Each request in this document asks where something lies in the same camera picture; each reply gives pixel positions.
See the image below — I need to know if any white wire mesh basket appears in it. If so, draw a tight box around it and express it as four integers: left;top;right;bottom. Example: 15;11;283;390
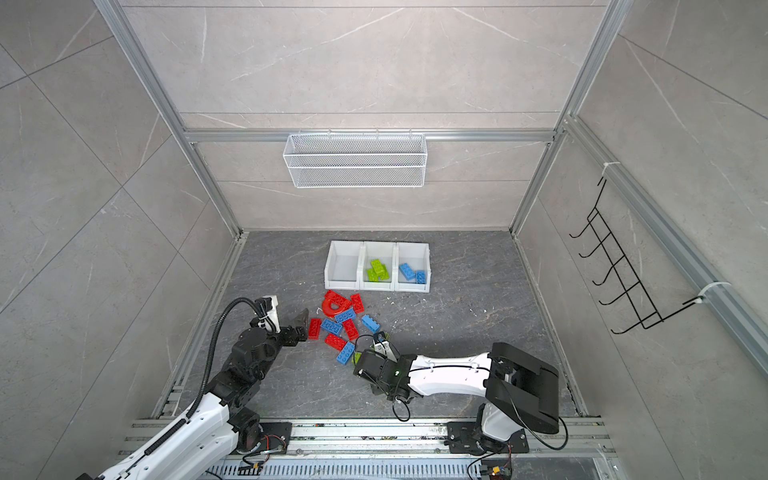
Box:
283;133;428;189

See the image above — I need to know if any aluminium rail front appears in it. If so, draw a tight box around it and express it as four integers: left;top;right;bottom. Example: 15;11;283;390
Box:
116;418;616;462

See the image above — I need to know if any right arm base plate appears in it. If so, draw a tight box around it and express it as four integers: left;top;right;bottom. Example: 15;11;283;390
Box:
444;421;530;456

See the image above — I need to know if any white middle bin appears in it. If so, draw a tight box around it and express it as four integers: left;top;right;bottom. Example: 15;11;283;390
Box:
358;241;396;291

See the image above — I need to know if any red lego brick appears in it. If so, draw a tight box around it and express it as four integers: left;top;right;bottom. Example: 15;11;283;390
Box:
307;318;322;340
324;333;347;352
342;319;359;342
350;294;364;314

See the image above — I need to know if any white bin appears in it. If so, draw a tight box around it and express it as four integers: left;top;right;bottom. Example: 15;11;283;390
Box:
324;240;364;291
394;242;432;293
358;241;396;291

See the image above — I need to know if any white right bin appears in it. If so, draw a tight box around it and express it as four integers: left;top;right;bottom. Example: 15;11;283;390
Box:
394;242;432;293

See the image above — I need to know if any red lego brick top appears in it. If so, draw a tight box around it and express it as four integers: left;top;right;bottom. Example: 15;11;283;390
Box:
350;294;364;314

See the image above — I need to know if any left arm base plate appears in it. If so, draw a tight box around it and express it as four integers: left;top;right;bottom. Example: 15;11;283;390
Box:
238;421;293;455

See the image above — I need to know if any black wire hook rack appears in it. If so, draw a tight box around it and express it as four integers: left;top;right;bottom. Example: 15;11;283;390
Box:
568;177;706;336

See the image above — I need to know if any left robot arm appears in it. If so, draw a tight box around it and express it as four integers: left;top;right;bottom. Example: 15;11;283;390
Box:
97;296;309;479

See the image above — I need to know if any white left bin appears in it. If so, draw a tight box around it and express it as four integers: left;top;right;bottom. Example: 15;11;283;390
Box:
324;240;364;291

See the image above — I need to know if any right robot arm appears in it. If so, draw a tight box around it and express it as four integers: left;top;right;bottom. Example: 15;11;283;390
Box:
353;342;561;442

